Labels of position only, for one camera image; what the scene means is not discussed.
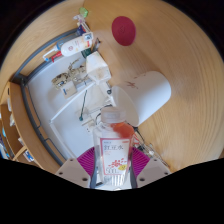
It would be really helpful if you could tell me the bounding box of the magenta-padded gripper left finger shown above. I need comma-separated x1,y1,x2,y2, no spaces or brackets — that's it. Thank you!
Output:
54,146,98,190

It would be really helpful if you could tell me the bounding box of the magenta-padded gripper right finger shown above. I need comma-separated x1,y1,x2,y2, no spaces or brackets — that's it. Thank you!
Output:
128,146,172,190

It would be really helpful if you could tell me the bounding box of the clear bottle with red drink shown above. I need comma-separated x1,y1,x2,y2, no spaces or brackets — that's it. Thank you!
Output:
92,106,136,188

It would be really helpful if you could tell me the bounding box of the white desk lamp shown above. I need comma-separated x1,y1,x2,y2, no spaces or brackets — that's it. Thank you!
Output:
49,79,116,159

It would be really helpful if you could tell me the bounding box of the white plastic cup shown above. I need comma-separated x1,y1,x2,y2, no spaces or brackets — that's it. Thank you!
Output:
111,70,172,128

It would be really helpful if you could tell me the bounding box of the tree creature figurine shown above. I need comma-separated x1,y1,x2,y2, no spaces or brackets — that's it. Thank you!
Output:
51,59,88,91

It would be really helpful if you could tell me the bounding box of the white paper box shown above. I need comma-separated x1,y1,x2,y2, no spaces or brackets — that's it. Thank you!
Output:
85,50,112,86

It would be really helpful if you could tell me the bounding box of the flat round red coaster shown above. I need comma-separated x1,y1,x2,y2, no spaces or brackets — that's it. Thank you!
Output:
111,15,137,47

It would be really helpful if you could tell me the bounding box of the grey metal loft frame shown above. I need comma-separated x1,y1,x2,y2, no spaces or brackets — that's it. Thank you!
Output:
11,28,84,166

